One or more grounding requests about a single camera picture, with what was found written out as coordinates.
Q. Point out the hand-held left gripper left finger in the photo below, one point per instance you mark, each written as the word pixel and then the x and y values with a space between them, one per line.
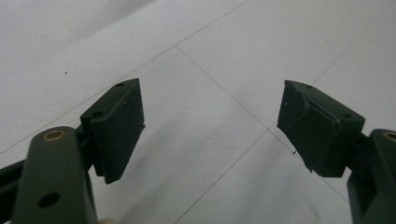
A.
pixel 115 130

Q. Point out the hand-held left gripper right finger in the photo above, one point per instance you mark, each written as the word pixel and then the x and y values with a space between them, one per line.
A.
pixel 320 137

